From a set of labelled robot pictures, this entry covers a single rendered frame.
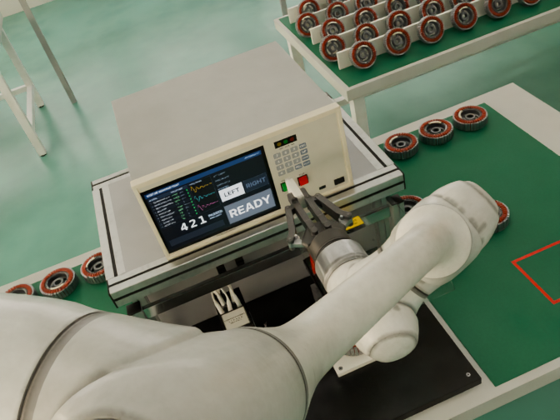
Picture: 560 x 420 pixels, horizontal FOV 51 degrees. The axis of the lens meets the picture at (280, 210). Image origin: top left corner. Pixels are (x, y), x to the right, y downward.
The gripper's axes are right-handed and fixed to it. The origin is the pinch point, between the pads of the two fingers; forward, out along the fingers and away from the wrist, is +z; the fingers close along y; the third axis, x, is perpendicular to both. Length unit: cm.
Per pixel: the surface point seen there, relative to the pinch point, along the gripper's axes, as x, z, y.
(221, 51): -122, 350, 43
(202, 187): 3.9, 7.7, -16.3
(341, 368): -43.5, -11.7, -2.6
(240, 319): -29.6, 1.7, -19.5
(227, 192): 0.5, 7.6, -12.0
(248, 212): -6.2, 7.6, -9.2
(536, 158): -47, 29, 81
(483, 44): -50, 105, 113
